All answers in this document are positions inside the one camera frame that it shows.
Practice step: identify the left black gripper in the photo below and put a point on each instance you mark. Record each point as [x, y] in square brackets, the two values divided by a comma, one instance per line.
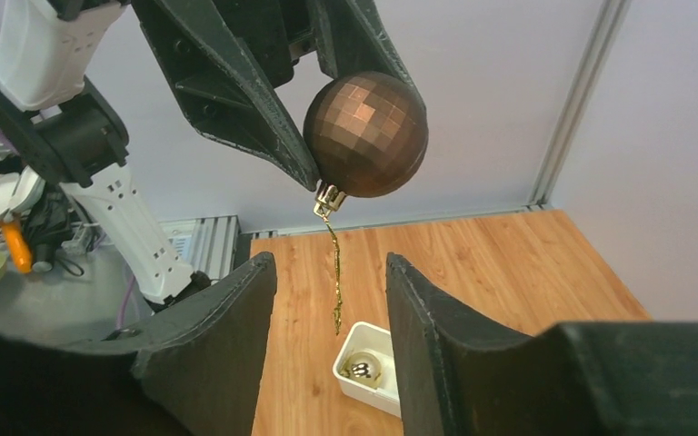
[224, 59]

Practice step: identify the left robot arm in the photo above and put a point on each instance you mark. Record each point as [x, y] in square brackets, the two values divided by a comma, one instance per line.
[316, 88]

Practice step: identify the dark brown ball ornament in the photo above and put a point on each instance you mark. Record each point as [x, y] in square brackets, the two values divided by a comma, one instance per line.
[368, 134]

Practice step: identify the left aluminium frame post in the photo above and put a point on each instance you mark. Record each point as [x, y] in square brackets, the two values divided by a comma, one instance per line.
[594, 57]

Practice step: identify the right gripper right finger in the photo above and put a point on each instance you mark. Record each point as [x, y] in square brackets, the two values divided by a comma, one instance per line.
[460, 372]

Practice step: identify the white slotted cable duct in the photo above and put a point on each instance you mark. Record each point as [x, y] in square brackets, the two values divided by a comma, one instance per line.
[208, 244]

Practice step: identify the gold ball ornament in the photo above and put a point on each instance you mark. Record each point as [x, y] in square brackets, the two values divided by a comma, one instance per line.
[364, 368]

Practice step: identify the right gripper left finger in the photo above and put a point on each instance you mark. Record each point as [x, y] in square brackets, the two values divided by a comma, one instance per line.
[194, 368]

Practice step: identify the white ornament tray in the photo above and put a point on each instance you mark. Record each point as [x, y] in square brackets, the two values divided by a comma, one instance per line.
[367, 337]

